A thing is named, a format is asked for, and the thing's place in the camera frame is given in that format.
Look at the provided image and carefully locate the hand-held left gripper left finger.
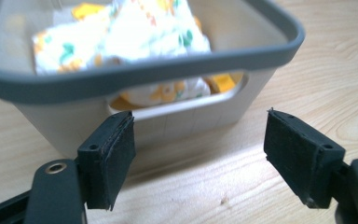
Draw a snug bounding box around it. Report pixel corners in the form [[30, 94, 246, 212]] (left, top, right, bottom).
[[76, 110, 137, 212]]

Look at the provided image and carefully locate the yellow packet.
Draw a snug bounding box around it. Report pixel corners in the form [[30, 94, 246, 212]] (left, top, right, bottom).
[[204, 73, 245, 94]]

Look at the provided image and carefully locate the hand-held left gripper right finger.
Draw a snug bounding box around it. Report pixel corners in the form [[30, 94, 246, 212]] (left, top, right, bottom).
[[263, 107, 347, 210]]

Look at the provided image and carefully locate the white patterned tissue packet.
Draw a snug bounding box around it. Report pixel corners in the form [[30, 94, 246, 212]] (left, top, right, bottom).
[[101, 0, 213, 63], [31, 18, 113, 76]]

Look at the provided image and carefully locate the grey-rimmed beige plastic bin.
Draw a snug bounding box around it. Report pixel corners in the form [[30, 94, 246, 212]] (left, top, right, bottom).
[[0, 0, 306, 161]]

